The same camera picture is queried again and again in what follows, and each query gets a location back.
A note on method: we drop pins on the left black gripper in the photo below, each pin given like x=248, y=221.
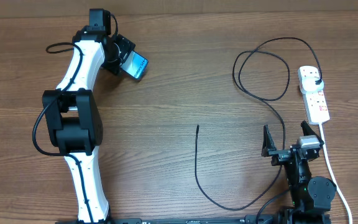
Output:
x=126, y=45

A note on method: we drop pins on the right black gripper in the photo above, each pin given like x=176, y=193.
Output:
x=285, y=154

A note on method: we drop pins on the blue screen smartphone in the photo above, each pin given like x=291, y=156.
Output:
x=135, y=65

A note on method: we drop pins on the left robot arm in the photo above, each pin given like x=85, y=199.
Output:
x=73, y=120

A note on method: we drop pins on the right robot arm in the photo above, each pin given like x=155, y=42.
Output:
x=311, y=196

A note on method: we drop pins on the white charger plug adapter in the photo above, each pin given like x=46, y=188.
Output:
x=310, y=85

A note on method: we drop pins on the white power strip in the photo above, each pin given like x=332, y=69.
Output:
x=315, y=103

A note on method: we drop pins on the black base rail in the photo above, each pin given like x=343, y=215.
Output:
x=248, y=219

